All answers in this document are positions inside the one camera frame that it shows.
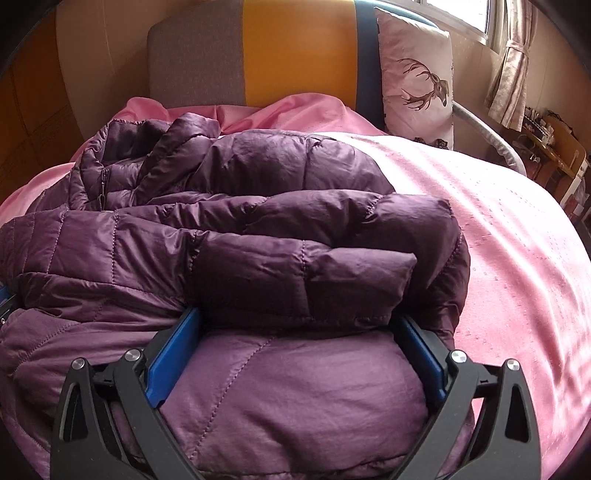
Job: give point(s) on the brown wooden wardrobe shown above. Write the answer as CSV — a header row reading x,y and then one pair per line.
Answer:
x,y
38,127

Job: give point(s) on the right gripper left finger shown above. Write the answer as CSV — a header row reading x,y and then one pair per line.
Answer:
x,y
108,424

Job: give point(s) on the cluttered wooden side table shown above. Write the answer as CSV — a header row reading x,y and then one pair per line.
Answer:
x,y
554,158

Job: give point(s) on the grey curved bed rail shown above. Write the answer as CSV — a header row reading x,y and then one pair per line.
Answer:
x,y
502,147

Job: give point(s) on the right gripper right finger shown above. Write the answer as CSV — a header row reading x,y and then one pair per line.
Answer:
x,y
505,442

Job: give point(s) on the purple quilted down jacket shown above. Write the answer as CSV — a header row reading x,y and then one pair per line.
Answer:
x,y
299,256

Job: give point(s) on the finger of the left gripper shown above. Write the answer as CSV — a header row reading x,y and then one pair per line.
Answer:
x,y
6,304

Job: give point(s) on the pink bed cover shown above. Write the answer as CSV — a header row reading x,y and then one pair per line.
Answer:
x,y
528,294

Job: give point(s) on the deer print pillow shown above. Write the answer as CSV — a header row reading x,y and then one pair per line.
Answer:
x,y
417,79

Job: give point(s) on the grey yellow blue headboard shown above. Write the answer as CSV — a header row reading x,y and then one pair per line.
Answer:
x,y
253,53

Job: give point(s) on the bright window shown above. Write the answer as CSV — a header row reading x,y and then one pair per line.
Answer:
x,y
484,21

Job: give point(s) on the pink patterned curtain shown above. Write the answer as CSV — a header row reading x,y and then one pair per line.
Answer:
x,y
507,96

